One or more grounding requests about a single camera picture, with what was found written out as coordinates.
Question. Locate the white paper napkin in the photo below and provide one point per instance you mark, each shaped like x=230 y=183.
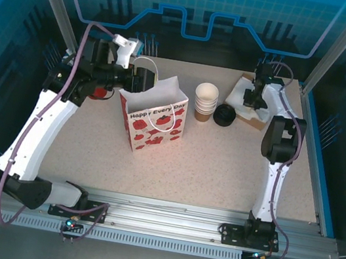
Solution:
x=235 y=96

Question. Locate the red flower print paper bag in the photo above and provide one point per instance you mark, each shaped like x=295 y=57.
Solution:
x=155 y=133

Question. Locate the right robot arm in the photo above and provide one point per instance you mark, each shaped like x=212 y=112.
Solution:
x=273 y=186

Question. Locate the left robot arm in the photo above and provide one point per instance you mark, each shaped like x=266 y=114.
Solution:
x=36 y=133

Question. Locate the red straw holder cup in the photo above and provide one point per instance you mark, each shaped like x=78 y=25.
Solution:
x=101 y=93

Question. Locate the black cup lid stack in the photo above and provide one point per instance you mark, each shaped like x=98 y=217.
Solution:
x=224 y=115

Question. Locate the white wrapped straw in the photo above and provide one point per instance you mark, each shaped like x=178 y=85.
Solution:
x=65 y=61
x=70 y=52

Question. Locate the brown paper cup stack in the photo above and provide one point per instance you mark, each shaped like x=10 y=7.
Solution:
x=207 y=93

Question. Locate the aluminium frame post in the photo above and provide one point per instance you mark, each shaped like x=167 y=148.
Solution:
x=333 y=46
x=56 y=0

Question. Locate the blue aluminium side rail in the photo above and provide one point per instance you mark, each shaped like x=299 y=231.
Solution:
x=322 y=171

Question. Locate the aluminium front rail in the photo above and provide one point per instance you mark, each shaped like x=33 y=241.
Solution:
x=161 y=217

